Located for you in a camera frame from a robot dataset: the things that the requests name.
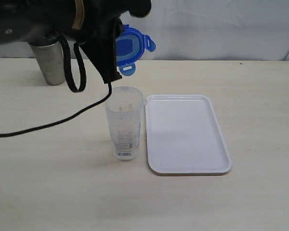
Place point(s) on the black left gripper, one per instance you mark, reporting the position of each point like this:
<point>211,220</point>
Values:
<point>98,25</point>

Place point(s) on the blue plastic container lid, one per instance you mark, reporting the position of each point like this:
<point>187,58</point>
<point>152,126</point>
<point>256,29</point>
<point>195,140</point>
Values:
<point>130,46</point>

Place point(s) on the stainless steel tumbler cup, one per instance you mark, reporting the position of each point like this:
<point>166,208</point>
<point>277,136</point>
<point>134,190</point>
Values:
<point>49,56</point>

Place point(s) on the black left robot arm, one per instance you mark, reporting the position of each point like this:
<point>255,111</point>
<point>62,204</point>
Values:
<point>30,20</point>

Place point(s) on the clear plastic tall container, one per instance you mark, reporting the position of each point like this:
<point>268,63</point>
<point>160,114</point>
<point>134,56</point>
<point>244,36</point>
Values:
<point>124,110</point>

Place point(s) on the white rectangular plastic tray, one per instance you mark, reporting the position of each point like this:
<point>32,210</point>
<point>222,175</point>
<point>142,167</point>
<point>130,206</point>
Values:
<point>183,136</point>

